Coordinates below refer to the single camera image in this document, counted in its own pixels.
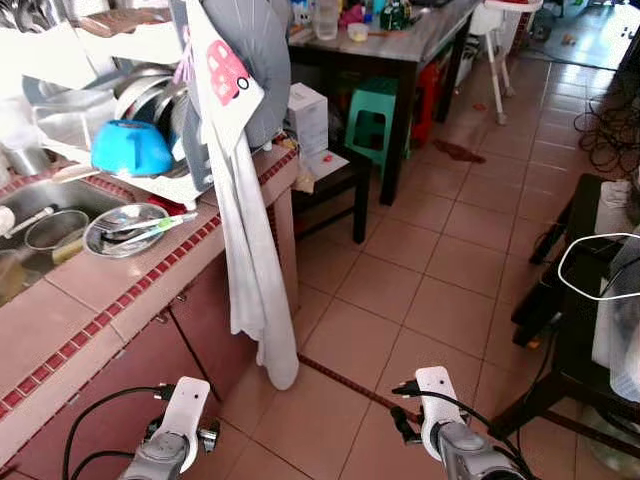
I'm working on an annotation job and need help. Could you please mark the dark red cabinet front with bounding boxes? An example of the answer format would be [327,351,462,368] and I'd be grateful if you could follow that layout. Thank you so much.
[0,250,302,480]

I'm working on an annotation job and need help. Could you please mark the white hanging towel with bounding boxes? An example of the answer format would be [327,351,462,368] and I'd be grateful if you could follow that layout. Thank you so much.
[180,0,302,392]

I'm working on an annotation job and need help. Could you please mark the black side table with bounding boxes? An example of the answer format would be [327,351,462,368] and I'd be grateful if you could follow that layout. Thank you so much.
[490,175,640,462]

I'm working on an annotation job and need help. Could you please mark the clear plastic container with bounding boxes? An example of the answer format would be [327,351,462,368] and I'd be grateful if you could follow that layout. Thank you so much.
[590,235,640,402]

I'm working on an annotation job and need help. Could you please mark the steel plate with cutlery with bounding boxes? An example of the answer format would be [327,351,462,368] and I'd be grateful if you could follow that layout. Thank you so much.
[83,203,172,260]

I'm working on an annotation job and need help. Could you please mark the dark low stool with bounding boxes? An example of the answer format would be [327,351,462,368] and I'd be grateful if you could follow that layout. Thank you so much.
[290,150,377,245]

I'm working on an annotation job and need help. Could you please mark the round steel bowl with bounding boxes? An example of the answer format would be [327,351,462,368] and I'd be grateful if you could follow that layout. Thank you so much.
[22,210,90,252]

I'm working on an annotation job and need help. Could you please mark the steel sink basin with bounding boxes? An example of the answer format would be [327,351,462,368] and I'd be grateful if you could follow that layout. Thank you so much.
[0,175,132,303]

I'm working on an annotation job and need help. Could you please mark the blue plastic bowl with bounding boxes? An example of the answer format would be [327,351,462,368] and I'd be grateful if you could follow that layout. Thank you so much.
[90,120,177,179]

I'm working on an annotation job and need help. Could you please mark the white cardboard box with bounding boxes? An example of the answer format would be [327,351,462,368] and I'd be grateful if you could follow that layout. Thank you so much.
[285,82,332,162]

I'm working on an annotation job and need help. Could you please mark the green plastic stool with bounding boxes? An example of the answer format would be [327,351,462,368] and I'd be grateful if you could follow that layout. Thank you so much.
[345,79,402,182]

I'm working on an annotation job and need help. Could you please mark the red plastic stool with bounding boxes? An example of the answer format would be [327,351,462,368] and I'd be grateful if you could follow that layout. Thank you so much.
[410,60,447,152]

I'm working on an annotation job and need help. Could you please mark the white dish rack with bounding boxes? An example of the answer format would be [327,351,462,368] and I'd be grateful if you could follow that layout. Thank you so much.
[20,20,217,212]

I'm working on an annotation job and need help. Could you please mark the dark wood dining table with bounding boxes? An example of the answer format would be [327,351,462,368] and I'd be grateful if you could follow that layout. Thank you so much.
[290,0,482,207]

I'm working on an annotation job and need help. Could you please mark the grey pleated cover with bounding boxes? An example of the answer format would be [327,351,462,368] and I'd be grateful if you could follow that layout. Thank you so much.
[170,0,294,192]

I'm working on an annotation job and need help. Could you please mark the white high chair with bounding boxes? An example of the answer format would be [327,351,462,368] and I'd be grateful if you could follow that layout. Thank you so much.
[470,0,547,127]

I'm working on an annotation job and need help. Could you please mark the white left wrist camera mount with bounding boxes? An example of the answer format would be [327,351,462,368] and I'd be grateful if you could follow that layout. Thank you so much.
[153,377,214,472]

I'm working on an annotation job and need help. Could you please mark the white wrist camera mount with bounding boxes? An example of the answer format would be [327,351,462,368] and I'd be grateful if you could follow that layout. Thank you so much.
[413,366,462,452]
[153,377,214,472]

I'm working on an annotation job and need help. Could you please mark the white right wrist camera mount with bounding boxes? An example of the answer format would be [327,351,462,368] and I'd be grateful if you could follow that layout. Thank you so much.
[413,366,462,452]

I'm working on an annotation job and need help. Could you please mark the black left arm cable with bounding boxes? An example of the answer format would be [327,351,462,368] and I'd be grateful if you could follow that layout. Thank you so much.
[60,384,167,480]

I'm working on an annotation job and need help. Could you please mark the looped white cable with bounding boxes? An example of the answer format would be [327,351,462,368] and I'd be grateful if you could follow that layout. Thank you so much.
[556,232,640,302]

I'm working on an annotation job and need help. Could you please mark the black floor cables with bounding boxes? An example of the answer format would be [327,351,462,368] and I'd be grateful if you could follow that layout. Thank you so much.
[575,85,640,182]

